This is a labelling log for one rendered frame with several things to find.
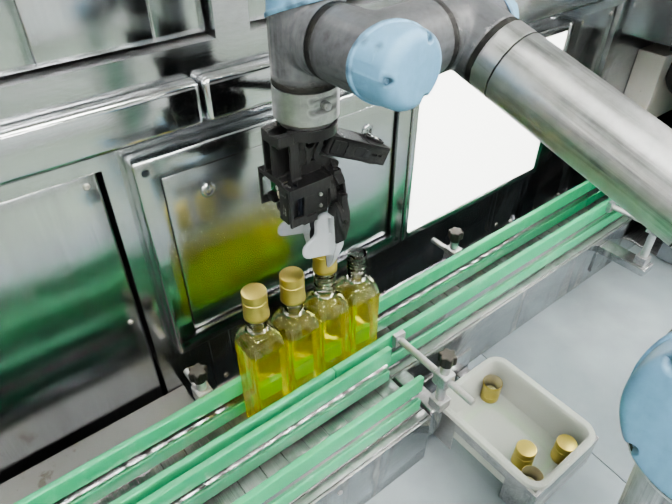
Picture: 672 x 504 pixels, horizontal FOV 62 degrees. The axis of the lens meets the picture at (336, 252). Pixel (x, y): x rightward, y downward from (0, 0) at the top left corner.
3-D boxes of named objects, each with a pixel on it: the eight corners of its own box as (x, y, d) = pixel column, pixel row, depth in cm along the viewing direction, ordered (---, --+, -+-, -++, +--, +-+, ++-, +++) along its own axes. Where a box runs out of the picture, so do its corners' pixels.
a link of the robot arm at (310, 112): (313, 63, 65) (357, 85, 60) (314, 100, 68) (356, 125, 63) (257, 78, 62) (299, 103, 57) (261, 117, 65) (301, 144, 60)
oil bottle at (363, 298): (355, 351, 102) (358, 260, 88) (376, 370, 98) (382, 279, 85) (331, 366, 99) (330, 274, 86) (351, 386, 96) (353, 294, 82)
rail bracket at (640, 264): (593, 259, 137) (623, 180, 123) (660, 297, 127) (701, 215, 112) (581, 267, 135) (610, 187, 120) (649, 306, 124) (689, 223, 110)
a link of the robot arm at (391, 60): (476, 9, 50) (387, -16, 56) (386, 38, 44) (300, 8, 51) (464, 93, 55) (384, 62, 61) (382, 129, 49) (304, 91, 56)
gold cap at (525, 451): (536, 463, 97) (542, 449, 94) (523, 475, 95) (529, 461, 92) (518, 448, 99) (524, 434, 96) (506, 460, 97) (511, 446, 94)
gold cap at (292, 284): (296, 285, 80) (294, 261, 77) (310, 299, 78) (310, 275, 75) (275, 296, 79) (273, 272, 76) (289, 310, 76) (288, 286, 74)
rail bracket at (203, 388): (205, 394, 95) (192, 340, 87) (225, 422, 91) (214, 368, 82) (183, 406, 93) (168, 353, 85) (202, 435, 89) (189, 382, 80)
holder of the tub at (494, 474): (467, 365, 116) (473, 339, 111) (586, 462, 99) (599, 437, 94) (407, 408, 108) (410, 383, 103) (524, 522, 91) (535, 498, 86)
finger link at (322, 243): (299, 279, 75) (290, 218, 70) (335, 261, 77) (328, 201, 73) (313, 289, 72) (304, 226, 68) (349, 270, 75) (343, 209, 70)
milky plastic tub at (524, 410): (488, 380, 112) (496, 350, 107) (588, 461, 99) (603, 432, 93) (426, 426, 104) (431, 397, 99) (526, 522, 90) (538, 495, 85)
